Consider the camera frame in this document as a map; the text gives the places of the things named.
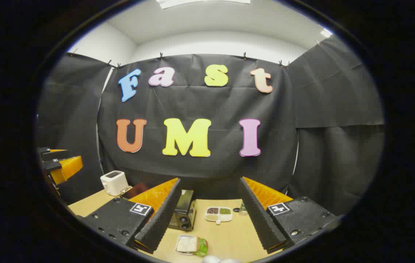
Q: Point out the black electric oven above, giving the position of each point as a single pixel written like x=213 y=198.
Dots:
x=183 y=215

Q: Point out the small white plate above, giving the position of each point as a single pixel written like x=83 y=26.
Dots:
x=178 y=248

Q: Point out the white toaster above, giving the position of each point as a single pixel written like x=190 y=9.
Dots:
x=114 y=182

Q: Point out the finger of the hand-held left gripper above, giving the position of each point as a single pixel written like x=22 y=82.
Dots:
x=55 y=154
x=66 y=170

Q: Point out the clear plastic water bottle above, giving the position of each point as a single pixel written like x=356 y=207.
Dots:
x=243 y=209

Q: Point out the ceiling light panel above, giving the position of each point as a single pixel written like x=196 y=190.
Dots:
x=200 y=3
x=326 y=33

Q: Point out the sandwich with lettuce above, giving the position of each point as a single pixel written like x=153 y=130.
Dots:
x=189 y=244

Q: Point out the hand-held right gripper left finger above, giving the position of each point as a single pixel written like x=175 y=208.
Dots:
x=163 y=215

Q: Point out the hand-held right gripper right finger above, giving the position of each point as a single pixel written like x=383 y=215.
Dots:
x=260 y=215

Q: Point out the white divided dish with grains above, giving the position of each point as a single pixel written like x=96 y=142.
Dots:
x=218 y=214

